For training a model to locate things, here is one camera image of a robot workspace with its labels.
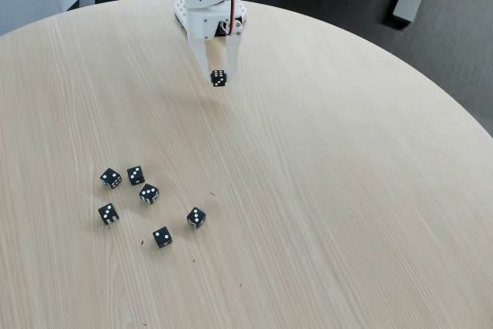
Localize black die white pips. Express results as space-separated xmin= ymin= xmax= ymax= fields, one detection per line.
xmin=210 ymin=69 xmax=228 ymax=89
xmin=97 ymin=203 xmax=120 ymax=226
xmin=126 ymin=166 xmax=146 ymax=186
xmin=186 ymin=206 xmax=207 ymax=230
xmin=152 ymin=226 xmax=173 ymax=250
xmin=139 ymin=183 xmax=160 ymax=205
xmin=99 ymin=167 xmax=123 ymax=190

